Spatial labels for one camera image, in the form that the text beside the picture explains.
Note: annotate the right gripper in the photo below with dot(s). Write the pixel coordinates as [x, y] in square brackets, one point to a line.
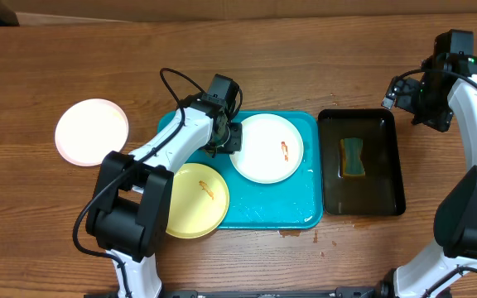
[441, 121]

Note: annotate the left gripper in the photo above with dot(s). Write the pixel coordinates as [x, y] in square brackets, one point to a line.
[235, 144]

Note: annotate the white plate mint rim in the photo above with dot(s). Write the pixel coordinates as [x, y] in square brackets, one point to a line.
[271, 151]

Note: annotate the green yellow sponge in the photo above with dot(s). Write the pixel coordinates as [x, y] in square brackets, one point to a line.
[350, 155]

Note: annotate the white plate pink rim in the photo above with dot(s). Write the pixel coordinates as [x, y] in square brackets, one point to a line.
[89, 130]

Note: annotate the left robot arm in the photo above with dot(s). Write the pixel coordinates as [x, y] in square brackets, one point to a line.
[129, 210]

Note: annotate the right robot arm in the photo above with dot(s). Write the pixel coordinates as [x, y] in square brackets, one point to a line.
[453, 251]

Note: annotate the blue plastic tray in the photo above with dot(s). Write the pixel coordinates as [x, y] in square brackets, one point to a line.
[294, 203]

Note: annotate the black water tray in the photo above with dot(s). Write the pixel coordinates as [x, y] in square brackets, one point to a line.
[380, 192]

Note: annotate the yellow plate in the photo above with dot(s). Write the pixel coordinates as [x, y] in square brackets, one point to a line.
[199, 201]

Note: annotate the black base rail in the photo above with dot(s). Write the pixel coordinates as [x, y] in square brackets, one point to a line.
[340, 292]

